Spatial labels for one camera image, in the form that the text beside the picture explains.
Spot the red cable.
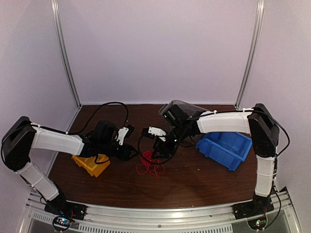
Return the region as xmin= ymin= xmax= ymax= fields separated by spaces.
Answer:
xmin=136 ymin=150 xmax=166 ymax=179

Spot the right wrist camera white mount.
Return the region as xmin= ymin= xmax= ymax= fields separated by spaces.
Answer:
xmin=141 ymin=126 xmax=167 ymax=142

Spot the right aluminium corner post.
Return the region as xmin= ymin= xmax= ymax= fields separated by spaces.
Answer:
xmin=235 ymin=0 xmax=265 ymax=109

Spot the aluminium front rail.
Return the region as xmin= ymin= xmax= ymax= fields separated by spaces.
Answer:
xmin=17 ymin=191 xmax=302 ymax=233

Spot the clear grey plastic container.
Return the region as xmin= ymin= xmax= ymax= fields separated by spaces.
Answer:
xmin=158 ymin=100 xmax=207 ymax=116

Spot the left aluminium corner post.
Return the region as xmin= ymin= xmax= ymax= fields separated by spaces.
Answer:
xmin=51 ymin=0 xmax=82 ymax=108

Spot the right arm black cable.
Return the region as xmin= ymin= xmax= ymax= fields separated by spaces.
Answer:
xmin=138 ymin=134 xmax=195 ymax=166

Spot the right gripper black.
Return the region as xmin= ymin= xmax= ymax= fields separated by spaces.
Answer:
xmin=152 ymin=124 xmax=187 ymax=158

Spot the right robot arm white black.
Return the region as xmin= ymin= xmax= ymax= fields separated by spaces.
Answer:
xmin=147 ymin=100 xmax=279 ymax=215

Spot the blue plastic bin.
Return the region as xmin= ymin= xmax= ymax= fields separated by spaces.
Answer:
xmin=196 ymin=132 xmax=252 ymax=171

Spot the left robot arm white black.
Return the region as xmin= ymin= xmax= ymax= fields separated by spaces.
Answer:
xmin=0 ymin=116 xmax=138 ymax=216

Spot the blue cable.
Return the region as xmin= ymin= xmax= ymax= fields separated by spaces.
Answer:
xmin=220 ymin=143 xmax=238 ymax=152

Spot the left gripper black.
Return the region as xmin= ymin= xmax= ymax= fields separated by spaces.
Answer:
xmin=99 ymin=140 xmax=139 ymax=161

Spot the yellow plastic bin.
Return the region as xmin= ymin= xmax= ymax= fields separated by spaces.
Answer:
xmin=71 ymin=154 xmax=110 ymax=178

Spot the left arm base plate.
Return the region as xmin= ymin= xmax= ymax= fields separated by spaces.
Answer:
xmin=44 ymin=199 xmax=86 ymax=220

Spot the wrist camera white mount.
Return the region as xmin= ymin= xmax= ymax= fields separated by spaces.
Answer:
xmin=141 ymin=126 xmax=167 ymax=142
xmin=116 ymin=124 xmax=134 ymax=146

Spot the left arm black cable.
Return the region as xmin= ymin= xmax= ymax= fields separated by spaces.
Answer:
xmin=65 ymin=101 xmax=129 ymax=136

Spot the aluminium corner post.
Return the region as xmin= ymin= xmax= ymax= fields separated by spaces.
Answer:
xmin=235 ymin=0 xmax=265 ymax=109
xmin=51 ymin=0 xmax=82 ymax=108

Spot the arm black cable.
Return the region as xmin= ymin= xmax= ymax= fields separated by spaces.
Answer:
xmin=65 ymin=101 xmax=129 ymax=136
xmin=138 ymin=134 xmax=195 ymax=166

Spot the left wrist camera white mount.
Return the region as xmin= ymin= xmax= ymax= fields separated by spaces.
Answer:
xmin=116 ymin=124 xmax=134 ymax=146

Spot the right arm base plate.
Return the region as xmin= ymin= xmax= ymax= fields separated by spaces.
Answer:
xmin=232 ymin=200 xmax=275 ymax=220

